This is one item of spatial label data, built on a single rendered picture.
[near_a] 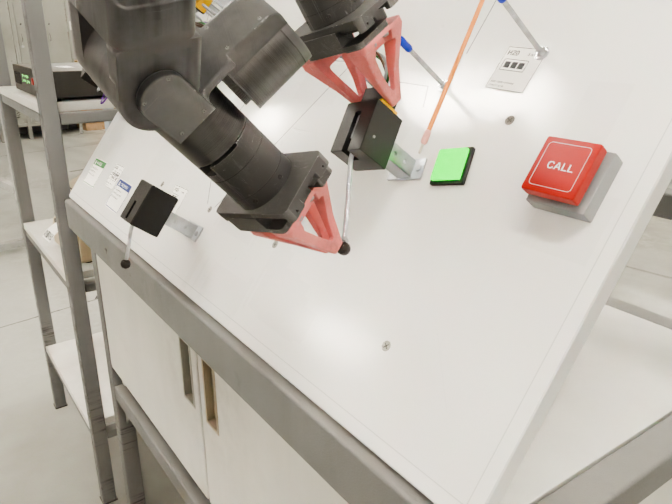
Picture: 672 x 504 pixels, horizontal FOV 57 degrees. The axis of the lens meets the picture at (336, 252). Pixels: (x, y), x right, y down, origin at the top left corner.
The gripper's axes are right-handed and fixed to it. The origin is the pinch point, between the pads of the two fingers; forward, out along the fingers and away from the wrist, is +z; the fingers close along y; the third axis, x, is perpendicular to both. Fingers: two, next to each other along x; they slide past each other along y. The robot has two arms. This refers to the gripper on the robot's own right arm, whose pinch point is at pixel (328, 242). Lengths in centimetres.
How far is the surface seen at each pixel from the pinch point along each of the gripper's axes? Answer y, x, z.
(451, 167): -6.1, -12.1, 4.2
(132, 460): 106, 34, 59
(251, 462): 26.4, 20.4, 26.7
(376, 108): -1.7, -13.0, -3.9
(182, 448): 56, 24, 36
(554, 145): -17.9, -11.8, 1.8
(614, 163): -22.1, -11.6, 4.1
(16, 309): 262, 10, 62
